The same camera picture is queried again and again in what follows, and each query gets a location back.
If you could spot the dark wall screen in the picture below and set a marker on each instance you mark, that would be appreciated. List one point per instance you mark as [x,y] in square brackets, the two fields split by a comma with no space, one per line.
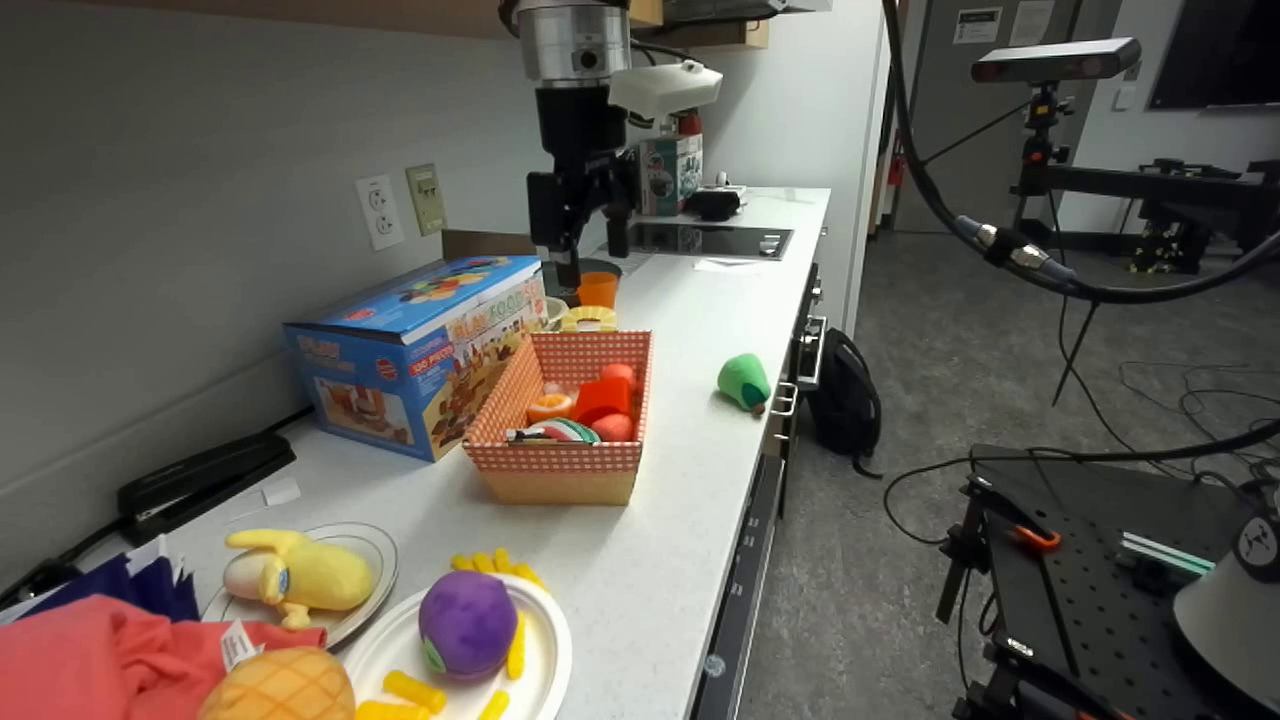
[1220,50]

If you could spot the orange checkered basket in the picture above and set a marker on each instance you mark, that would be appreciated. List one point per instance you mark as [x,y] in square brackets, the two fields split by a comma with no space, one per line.
[560,470]

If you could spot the black small device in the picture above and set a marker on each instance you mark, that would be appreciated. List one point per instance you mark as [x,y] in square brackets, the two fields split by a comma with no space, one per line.
[712,203]

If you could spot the teal printed carton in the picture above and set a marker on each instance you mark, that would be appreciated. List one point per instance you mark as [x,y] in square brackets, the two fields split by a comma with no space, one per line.
[668,175]

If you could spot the blue toy food box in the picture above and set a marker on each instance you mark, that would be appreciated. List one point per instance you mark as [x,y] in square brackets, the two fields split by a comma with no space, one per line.
[400,340]

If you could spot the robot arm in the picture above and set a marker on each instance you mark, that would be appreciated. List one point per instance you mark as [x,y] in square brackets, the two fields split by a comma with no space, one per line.
[572,42]

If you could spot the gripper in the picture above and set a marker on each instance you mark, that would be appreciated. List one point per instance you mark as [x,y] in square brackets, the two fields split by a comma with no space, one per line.
[580,125]

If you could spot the pineapple plushie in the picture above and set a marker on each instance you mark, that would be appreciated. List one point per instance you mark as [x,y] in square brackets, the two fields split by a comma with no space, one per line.
[280,690]

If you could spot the white wall socket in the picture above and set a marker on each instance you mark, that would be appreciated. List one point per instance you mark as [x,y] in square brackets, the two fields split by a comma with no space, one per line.
[380,212]

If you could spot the grey door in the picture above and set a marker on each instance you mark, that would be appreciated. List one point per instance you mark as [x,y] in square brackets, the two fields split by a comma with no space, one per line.
[980,120]

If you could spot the beige wall switch plate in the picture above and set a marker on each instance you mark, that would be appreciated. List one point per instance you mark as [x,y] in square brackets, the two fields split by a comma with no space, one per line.
[427,199]

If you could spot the green avocado plushie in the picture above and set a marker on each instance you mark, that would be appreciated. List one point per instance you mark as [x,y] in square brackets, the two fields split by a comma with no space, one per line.
[742,381]

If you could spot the white paper slip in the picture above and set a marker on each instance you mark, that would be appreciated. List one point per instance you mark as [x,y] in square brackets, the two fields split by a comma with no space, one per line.
[281,492]

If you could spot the bunch of yellow toy fries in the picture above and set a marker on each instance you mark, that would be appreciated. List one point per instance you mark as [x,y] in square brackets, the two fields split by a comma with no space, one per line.
[500,566]

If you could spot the dark blue cloth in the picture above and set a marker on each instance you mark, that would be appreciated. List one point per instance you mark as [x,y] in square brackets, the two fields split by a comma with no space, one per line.
[140,588]

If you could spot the white paper sheet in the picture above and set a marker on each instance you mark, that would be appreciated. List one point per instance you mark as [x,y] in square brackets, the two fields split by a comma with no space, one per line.
[727,264]

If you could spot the white small bowl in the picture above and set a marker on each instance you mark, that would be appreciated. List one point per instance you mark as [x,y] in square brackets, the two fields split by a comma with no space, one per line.
[553,312]

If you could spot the orange clamp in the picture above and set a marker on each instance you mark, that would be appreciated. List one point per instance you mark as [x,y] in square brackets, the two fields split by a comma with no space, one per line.
[1038,538]

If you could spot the watermelon plushie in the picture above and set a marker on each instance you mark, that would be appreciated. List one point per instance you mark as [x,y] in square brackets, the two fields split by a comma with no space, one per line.
[560,431]

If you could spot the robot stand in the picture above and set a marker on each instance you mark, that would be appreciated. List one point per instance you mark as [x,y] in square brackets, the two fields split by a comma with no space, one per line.
[1100,600]

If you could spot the purple plushie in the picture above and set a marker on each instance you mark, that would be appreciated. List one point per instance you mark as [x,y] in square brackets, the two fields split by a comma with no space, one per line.
[468,622]

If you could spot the yellow toy fry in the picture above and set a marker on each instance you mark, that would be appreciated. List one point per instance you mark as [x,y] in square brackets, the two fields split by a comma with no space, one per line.
[516,648]
[414,691]
[388,712]
[493,706]

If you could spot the yellow banana plushie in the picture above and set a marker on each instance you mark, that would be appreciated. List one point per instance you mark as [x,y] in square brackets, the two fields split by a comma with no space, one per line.
[310,577]

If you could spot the green flat bar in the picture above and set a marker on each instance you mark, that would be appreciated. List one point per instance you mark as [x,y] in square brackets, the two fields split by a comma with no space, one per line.
[1165,553]

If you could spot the black stapler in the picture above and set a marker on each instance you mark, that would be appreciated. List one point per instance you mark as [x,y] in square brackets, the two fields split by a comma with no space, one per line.
[200,478]

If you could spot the dark bowl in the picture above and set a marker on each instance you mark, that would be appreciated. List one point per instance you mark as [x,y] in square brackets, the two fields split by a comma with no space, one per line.
[560,296]

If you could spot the wooden wall cabinet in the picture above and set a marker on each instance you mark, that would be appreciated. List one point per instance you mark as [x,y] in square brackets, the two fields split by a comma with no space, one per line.
[710,25]

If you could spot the black backpack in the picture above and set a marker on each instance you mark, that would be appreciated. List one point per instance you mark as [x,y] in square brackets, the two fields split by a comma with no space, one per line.
[845,400]

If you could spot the orange slice toy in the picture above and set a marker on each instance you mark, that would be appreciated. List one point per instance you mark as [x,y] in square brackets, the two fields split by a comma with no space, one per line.
[549,406]

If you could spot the clear glass plate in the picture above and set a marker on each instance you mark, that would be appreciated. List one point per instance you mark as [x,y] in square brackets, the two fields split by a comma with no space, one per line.
[375,560]

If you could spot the camera on tripod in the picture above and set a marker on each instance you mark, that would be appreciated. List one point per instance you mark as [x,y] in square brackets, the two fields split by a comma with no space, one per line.
[1055,60]

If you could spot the red cloth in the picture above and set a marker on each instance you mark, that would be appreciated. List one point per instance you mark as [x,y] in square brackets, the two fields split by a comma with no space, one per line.
[100,660]

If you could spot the white paper plate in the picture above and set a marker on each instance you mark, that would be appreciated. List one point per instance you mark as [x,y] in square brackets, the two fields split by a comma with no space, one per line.
[545,640]

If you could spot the orange cup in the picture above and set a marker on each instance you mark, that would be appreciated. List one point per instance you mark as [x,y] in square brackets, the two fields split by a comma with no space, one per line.
[598,290]

